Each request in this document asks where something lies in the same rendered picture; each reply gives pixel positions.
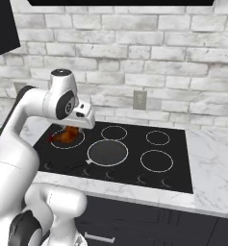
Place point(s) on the brown chicken drumstick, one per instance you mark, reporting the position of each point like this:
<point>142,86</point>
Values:
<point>66,135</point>

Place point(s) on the dark cupboard door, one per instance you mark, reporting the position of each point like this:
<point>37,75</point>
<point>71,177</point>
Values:
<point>226,232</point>

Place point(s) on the black hob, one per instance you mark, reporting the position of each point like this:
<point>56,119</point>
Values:
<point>131,160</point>

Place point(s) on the dark cupboard panel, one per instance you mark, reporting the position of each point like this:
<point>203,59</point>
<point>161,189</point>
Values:
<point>141,209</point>

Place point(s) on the dark drawer front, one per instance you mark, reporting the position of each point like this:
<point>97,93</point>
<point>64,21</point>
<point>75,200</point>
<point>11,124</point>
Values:
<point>144,233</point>

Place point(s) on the black range hood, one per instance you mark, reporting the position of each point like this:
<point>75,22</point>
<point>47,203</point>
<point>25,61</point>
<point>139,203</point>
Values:
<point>118,2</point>

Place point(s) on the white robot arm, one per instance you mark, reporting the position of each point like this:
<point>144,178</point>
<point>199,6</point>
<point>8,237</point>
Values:
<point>16,160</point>

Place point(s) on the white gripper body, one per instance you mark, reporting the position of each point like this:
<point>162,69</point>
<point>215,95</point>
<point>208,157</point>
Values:
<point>85,121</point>

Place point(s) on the grey wall outlet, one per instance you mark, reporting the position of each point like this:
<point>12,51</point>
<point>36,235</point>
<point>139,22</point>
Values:
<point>18,86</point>
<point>139,100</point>

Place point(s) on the black wall cupboard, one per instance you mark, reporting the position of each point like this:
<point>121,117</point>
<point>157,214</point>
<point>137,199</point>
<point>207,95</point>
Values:
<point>1,25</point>

